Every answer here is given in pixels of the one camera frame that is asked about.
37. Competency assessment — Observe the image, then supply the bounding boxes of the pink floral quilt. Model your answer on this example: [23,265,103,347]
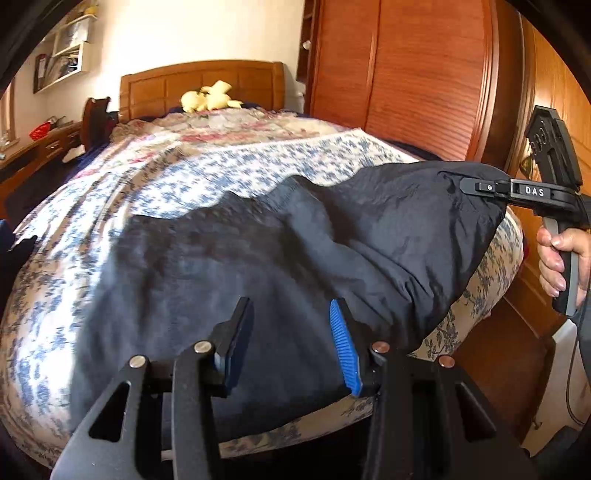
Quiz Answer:
[108,107,357,149]

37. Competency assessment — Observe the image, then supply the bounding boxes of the wooden bed headboard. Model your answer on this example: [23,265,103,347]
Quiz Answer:
[119,59,290,123]

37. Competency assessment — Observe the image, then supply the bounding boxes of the wooden door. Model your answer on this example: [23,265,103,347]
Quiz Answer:
[503,18,591,340]

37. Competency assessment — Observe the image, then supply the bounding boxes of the yellow plush toy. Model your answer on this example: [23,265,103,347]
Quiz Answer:
[180,80,245,114]

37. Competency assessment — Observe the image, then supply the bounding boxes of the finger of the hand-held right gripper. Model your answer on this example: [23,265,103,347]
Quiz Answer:
[459,177,512,198]

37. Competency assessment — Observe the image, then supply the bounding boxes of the dark navy jacket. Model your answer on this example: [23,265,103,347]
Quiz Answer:
[69,159,509,439]

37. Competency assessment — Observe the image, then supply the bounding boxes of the person's right hand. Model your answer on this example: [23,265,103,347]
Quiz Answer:
[536,228,591,302]

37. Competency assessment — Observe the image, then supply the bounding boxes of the dark wooden chair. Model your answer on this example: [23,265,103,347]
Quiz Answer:
[80,96,114,154]

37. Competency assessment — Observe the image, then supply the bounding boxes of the narrow wooden shelf unit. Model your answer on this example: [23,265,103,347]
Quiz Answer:
[295,0,320,86]

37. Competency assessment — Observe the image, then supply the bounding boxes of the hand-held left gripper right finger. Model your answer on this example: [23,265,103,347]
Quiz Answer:
[328,298,536,480]

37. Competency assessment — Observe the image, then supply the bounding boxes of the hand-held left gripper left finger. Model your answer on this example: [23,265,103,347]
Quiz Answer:
[50,296,256,480]

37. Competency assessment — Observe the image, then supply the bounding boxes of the wooden window frame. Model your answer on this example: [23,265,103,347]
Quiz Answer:
[0,76,20,151]

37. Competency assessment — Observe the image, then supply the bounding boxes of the person's right forearm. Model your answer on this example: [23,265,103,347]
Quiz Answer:
[531,422,591,480]

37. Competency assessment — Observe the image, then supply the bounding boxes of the wooden desk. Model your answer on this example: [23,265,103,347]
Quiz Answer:
[0,119,89,223]

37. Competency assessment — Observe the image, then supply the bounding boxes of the blue floral bed sheet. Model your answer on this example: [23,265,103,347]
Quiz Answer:
[0,127,525,468]

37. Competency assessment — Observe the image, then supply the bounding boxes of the white wall shelf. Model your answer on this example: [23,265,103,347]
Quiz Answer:
[33,2,100,94]

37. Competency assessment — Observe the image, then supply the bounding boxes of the wooden slatted wardrobe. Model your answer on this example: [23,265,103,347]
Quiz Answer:
[302,0,532,182]

